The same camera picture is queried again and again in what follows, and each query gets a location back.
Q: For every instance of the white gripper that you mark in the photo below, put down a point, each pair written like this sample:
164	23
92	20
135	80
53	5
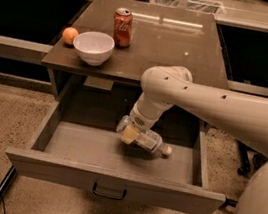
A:
141	120

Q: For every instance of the clear blue-label plastic bottle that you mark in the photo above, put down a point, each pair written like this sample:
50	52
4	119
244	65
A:
148	140

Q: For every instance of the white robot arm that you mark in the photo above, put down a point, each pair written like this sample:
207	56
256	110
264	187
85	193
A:
244	117

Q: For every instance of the open grey top drawer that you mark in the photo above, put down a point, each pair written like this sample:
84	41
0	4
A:
68	152

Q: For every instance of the white ceramic bowl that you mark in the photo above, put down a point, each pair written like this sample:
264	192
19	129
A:
94	48

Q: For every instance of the red cola can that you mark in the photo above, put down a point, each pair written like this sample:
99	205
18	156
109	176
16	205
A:
122	27

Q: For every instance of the orange fruit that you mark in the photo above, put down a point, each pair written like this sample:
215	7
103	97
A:
69	35

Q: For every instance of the black wheeled stand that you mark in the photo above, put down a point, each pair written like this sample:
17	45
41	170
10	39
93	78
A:
251	161

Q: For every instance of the white floor vent grate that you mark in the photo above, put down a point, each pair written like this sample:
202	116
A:
204	6

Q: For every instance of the black drawer handle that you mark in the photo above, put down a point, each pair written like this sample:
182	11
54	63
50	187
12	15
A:
108	193

